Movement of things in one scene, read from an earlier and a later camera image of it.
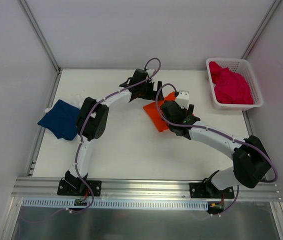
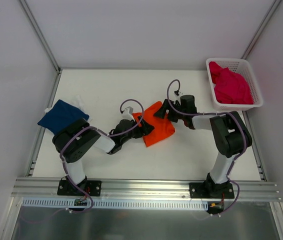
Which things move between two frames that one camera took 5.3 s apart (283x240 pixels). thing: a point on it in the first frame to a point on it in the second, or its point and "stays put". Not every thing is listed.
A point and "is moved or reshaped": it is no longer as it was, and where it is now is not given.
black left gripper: x=154 y=90 to x=139 y=127
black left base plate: x=69 y=187 stays put
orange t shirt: x=151 y=111 is moved or reshaped
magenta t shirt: x=230 y=87 stays put
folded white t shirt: x=75 y=100 stays put
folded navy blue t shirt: x=62 y=119 stays put
